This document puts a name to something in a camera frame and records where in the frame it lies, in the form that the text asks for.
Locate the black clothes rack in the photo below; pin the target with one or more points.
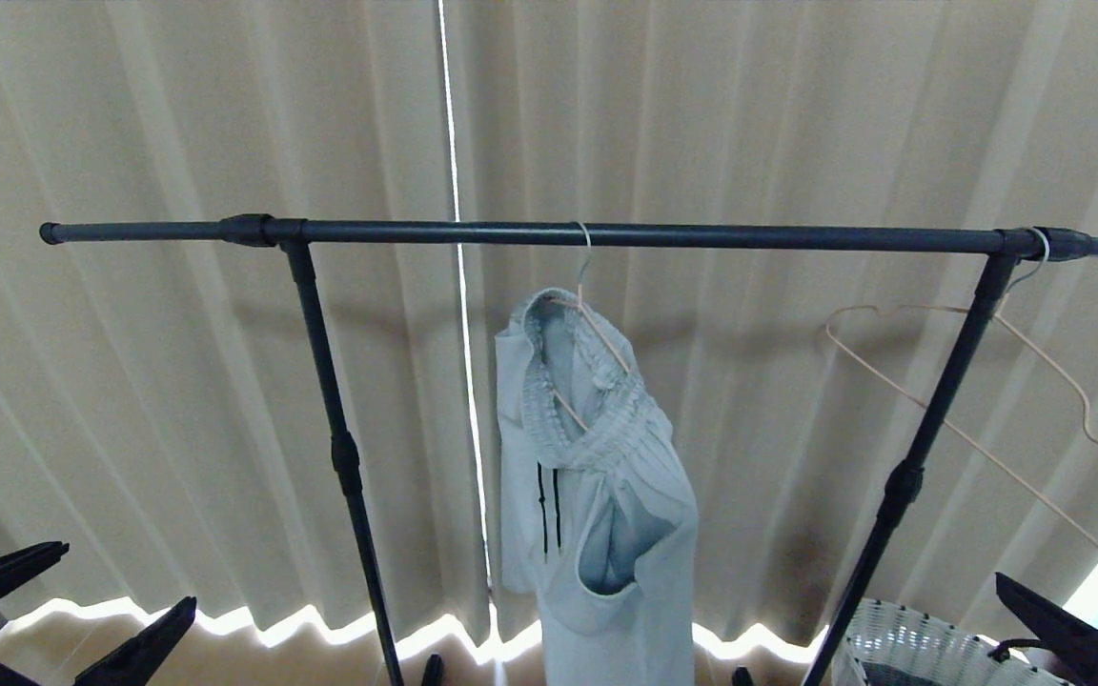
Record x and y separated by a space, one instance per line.
606 234

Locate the white laundry basket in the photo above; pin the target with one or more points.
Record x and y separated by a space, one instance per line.
921 648

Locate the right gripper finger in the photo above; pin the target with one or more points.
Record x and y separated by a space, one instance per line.
1073 648

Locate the beige curtain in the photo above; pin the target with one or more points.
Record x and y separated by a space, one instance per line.
177 114

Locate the pale grey shorts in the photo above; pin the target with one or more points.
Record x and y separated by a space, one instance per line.
597 572

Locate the pink clothes hanger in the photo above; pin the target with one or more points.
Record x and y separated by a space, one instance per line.
1045 252
603 335

